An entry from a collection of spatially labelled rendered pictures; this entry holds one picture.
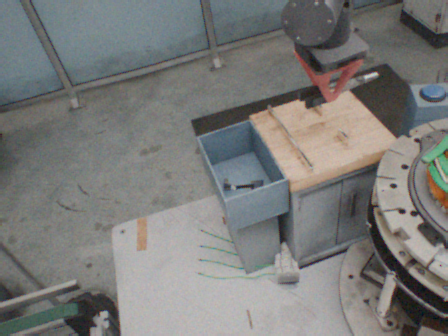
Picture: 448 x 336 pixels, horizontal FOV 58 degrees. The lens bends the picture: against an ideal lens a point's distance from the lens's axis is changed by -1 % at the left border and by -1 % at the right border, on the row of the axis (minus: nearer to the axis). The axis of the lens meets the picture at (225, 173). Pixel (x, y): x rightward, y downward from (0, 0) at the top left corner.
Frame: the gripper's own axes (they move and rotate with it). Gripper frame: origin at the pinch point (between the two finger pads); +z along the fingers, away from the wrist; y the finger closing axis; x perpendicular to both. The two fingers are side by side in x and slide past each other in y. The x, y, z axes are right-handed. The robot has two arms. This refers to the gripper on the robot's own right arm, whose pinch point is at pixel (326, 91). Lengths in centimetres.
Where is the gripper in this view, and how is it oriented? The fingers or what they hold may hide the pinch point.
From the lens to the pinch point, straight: 63.0
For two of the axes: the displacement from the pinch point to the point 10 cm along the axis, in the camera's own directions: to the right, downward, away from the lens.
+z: 1.8, 6.3, 7.6
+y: 3.3, 6.9, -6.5
